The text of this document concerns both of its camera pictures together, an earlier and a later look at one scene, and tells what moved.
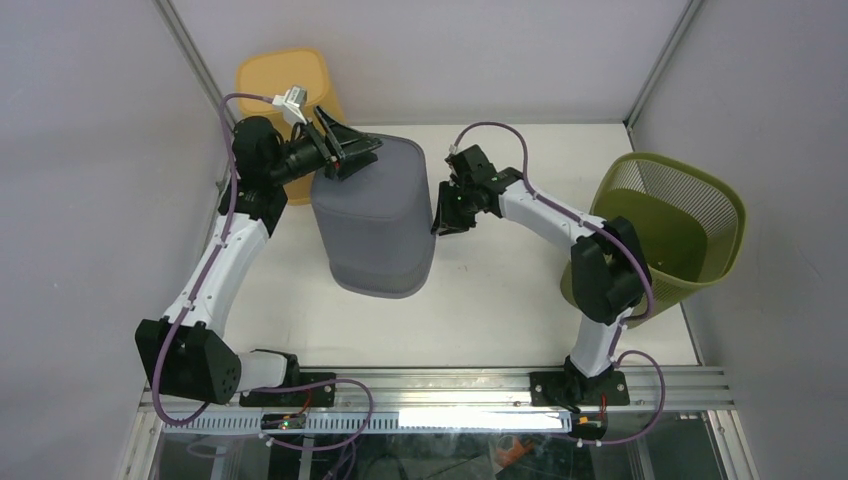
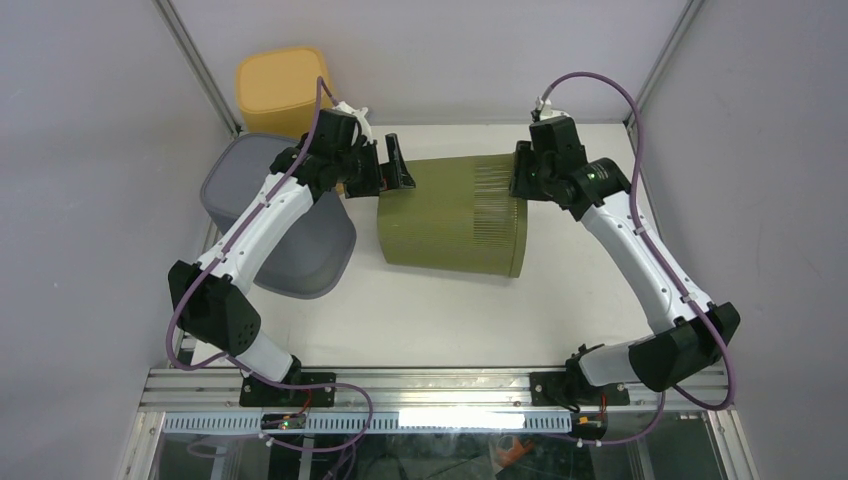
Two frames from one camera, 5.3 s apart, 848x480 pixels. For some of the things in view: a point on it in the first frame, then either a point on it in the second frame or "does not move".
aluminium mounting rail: x=492 y=391 does not move
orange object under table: x=506 y=457 does not move
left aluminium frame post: x=190 y=50 does not move
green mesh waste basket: x=689 y=226 → x=460 y=217
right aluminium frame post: x=679 y=30 does not move
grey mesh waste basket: x=375 y=227 → x=312 y=258
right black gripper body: x=467 y=191 → x=529 y=177
